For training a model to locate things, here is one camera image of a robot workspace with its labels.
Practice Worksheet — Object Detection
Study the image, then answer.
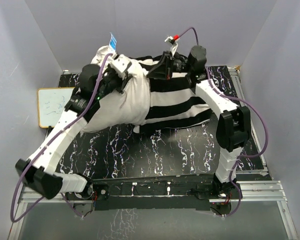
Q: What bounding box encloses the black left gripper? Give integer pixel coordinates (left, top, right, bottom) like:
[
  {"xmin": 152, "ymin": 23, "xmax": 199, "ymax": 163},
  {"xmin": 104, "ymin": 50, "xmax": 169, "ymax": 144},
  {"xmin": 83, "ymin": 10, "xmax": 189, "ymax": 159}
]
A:
[{"xmin": 94, "ymin": 64, "xmax": 134, "ymax": 101}]

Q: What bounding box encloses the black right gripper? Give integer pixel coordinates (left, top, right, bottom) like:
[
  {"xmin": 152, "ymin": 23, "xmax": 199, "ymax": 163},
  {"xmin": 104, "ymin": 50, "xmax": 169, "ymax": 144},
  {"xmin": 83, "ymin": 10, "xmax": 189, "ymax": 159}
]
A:
[{"xmin": 145, "ymin": 51, "xmax": 193, "ymax": 81}]

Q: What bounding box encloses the white pillow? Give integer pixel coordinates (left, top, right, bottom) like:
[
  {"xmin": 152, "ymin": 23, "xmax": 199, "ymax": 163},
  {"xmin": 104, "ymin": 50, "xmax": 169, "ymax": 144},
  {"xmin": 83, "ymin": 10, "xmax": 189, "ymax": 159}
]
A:
[{"xmin": 81, "ymin": 54, "xmax": 151, "ymax": 133}]

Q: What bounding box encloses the black white striped pillowcase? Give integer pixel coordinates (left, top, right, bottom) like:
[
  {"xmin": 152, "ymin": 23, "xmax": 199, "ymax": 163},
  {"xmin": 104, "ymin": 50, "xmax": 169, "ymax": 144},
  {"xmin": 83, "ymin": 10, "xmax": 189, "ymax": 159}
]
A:
[{"xmin": 130, "ymin": 56, "xmax": 216, "ymax": 133}]

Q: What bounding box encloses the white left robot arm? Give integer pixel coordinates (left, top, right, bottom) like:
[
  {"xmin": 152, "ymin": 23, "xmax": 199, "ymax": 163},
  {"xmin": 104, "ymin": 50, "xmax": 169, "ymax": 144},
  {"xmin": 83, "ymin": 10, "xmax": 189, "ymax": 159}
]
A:
[{"xmin": 15, "ymin": 63, "xmax": 131, "ymax": 200}]

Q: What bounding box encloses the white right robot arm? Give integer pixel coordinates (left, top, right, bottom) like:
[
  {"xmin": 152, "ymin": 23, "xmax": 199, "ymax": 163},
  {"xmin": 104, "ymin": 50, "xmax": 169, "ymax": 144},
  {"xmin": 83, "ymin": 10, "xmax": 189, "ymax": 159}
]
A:
[{"xmin": 145, "ymin": 45, "xmax": 251, "ymax": 199}]

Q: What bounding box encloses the yellow framed whiteboard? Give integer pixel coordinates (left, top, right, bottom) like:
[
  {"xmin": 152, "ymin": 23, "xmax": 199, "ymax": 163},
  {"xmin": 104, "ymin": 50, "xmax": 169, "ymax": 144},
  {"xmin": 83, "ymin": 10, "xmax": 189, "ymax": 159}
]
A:
[{"xmin": 37, "ymin": 87, "xmax": 74, "ymax": 129}]

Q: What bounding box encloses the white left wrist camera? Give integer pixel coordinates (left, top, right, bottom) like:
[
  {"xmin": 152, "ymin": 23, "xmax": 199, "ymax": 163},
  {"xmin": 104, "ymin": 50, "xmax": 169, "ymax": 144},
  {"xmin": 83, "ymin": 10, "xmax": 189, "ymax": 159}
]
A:
[{"xmin": 110, "ymin": 54, "xmax": 132, "ymax": 76}]

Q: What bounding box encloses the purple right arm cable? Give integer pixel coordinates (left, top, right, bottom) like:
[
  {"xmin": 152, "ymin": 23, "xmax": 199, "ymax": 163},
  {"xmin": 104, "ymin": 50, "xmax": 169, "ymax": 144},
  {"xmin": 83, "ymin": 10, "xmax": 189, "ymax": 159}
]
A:
[{"xmin": 172, "ymin": 26, "xmax": 271, "ymax": 216}]

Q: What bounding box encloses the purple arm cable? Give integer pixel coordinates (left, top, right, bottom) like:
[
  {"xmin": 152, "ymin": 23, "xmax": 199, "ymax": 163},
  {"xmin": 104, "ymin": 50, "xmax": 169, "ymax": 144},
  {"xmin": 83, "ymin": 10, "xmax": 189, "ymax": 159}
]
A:
[
  {"xmin": 10, "ymin": 52, "xmax": 116, "ymax": 223},
  {"xmin": 172, "ymin": 26, "xmax": 271, "ymax": 216}
]

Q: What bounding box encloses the aluminium table frame rail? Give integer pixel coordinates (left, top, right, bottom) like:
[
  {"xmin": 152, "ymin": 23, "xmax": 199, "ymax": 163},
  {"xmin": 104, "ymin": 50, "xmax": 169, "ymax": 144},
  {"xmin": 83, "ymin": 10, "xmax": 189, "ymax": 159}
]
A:
[{"xmin": 9, "ymin": 174, "xmax": 299, "ymax": 240}]

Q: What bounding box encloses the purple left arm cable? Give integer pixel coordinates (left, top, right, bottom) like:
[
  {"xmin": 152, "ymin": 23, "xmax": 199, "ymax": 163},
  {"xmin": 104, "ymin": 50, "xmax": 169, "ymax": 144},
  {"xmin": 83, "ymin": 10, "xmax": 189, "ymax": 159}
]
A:
[{"xmin": 10, "ymin": 52, "xmax": 116, "ymax": 223}]

